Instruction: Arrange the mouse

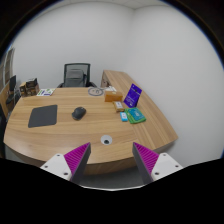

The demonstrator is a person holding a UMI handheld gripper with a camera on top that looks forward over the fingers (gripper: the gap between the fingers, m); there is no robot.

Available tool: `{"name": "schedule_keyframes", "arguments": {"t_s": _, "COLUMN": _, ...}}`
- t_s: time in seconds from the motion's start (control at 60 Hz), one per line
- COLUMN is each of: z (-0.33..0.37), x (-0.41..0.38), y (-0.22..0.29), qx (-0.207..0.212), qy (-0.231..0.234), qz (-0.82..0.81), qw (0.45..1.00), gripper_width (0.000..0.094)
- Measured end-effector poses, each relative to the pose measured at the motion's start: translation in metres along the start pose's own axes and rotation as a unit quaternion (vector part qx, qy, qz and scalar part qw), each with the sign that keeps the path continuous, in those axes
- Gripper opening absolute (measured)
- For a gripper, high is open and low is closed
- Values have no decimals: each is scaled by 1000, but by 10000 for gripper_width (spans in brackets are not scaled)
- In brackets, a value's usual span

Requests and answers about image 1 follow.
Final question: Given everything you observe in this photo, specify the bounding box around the purple standing card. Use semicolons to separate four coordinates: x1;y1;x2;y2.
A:
124;84;142;108

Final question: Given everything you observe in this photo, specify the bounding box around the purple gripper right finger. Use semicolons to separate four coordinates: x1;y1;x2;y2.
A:
132;142;182;184

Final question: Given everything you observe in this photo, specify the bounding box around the dark grey mouse pad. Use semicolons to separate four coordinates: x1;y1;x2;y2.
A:
28;105;58;128

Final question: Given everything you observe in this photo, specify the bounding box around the wooden office desk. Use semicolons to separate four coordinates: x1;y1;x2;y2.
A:
4;88;137;175

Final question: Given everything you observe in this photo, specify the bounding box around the white green leaflet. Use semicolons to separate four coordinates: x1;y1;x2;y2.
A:
37;88;55;96

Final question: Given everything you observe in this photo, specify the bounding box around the orange cardboard box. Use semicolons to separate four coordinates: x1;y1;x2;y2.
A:
105;91;123;102

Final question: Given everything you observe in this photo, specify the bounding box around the white paper packet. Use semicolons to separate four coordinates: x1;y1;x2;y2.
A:
105;86;117;92

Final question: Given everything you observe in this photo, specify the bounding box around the desk cable grommet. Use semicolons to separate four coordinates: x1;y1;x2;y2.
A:
101;135;112;145

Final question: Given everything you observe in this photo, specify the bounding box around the small brown box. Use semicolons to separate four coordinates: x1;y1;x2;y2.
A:
113;101;124;112

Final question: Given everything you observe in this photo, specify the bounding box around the black computer mouse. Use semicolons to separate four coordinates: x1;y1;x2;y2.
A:
72;107;86;120

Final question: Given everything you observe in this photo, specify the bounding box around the green notebook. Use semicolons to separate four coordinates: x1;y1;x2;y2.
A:
125;108;146;124

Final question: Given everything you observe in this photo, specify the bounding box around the wooden side desk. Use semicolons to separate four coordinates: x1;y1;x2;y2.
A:
101;70;178;150

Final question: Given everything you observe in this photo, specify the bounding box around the black mesh office chair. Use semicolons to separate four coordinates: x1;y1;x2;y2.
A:
58;63;96;88

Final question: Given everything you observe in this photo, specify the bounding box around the black side chair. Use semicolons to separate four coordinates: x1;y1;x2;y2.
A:
6;76;20;105

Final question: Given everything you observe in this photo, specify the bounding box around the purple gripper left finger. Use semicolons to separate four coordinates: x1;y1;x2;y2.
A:
41;142;91;184

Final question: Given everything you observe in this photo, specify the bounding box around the wooden bookshelf cabinet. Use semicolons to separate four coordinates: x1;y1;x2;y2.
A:
0;47;15;109

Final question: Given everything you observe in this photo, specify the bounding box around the small blue box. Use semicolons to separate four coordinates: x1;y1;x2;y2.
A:
120;112;128;122

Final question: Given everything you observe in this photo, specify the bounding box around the brown boxes stack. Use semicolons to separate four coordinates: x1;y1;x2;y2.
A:
19;78;39;97

